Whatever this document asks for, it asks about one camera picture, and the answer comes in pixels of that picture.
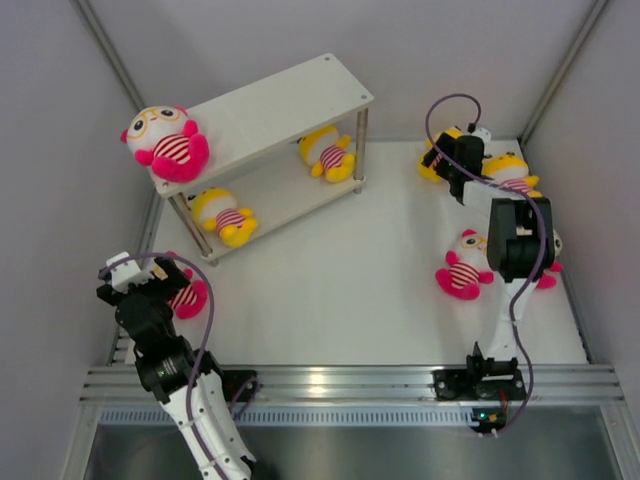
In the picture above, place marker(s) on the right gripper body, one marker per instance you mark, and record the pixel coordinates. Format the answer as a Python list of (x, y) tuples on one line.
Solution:
[(446, 167)]

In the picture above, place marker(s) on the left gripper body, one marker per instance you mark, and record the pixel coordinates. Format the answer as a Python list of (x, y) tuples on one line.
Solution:
[(159, 291)]

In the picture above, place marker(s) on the yellow plush with black eyes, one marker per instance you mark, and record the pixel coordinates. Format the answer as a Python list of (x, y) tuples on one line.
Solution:
[(511, 171)]

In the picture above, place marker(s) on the yellow plush striped shirt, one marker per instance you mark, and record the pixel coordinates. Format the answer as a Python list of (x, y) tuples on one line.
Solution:
[(433, 166)]

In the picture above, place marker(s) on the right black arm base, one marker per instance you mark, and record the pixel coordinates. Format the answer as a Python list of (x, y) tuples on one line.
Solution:
[(481, 379)]

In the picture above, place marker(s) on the pink plush near left arm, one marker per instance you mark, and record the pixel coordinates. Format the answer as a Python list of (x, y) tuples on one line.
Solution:
[(190, 300)]

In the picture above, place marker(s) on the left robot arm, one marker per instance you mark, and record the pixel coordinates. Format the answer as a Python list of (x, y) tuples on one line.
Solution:
[(186, 382)]

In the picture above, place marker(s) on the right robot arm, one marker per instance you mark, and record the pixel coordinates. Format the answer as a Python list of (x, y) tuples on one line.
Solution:
[(518, 245)]

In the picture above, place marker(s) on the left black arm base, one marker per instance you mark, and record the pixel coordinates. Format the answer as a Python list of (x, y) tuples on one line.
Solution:
[(239, 385)]

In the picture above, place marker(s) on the yellow plush lower shelf left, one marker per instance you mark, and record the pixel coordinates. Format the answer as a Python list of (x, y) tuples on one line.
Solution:
[(217, 211)]

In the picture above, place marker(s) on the yellow plush shelf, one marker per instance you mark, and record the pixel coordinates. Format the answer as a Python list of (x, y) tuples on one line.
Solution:
[(217, 211), (324, 152)]

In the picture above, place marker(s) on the yellow plush lower shelf right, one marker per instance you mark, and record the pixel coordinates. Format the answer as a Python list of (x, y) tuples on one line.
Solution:
[(324, 152)]

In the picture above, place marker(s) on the pink plush on shelf top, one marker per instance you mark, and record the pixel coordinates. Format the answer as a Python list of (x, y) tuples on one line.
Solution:
[(169, 142)]

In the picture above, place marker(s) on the white two-tier shelf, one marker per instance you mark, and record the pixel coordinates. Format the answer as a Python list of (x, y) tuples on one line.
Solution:
[(253, 133)]

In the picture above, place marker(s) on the pink plush with yellow glasses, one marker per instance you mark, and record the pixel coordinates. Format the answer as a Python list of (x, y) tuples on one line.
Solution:
[(467, 268)]

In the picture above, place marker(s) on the pink plush far right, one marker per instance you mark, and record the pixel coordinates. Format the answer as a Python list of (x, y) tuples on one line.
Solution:
[(548, 279)]

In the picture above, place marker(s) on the small black connector board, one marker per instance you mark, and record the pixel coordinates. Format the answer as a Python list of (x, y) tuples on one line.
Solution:
[(487, 421)]

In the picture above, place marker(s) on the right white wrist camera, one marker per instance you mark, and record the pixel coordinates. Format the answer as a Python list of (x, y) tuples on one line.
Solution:
[(482, 133)]

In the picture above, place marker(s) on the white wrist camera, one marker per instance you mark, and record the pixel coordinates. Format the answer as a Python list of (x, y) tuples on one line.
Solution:
[(122, 270), (482, 133)]

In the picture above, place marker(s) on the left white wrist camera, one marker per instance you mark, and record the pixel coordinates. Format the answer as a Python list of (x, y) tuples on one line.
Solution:
[(122, 270)]

